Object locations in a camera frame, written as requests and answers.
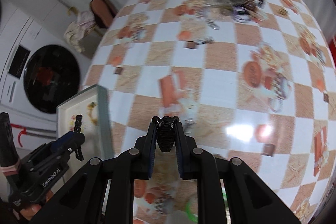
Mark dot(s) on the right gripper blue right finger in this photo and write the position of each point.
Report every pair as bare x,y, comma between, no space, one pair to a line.
181,149

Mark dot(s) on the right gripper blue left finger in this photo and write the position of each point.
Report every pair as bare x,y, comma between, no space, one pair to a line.
150,144

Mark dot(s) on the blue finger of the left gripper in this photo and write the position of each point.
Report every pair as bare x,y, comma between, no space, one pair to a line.
65,142

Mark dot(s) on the black claw hair clip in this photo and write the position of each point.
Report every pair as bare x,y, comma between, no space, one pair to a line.
165,132

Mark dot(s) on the silver rhinestone hair clip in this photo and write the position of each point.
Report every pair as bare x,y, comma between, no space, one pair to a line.
188,125

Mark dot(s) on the black beaded hair clip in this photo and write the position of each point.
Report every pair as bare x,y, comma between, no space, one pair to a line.
79,137

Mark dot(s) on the green plastic bangle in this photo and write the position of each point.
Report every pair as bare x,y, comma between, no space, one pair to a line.
191,207

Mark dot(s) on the person left hand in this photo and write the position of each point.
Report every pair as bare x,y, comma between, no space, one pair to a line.
29,211

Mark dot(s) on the white grey shallow tray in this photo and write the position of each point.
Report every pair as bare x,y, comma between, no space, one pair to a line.
92,104

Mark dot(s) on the red grey tongs tool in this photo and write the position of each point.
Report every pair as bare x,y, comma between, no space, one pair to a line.
31,131

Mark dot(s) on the white washing machine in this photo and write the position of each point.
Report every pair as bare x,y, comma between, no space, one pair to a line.
38,70

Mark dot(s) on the checkered patterned tablecloth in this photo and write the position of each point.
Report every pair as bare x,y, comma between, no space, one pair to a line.
264,91

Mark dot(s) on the small silver charm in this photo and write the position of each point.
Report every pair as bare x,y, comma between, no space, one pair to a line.
207,40

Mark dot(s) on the cream cloth pile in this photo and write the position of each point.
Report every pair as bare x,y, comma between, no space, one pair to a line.
80,28

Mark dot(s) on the brown black slippers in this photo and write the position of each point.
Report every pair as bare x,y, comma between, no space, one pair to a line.
104,12

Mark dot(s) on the small gold brooch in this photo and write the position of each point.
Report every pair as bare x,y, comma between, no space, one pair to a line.
283,12

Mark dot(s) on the black wrapped handle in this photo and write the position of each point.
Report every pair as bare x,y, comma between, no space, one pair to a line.
9,158

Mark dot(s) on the silver keychain clasp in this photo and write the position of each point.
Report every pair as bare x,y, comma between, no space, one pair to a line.
205,16

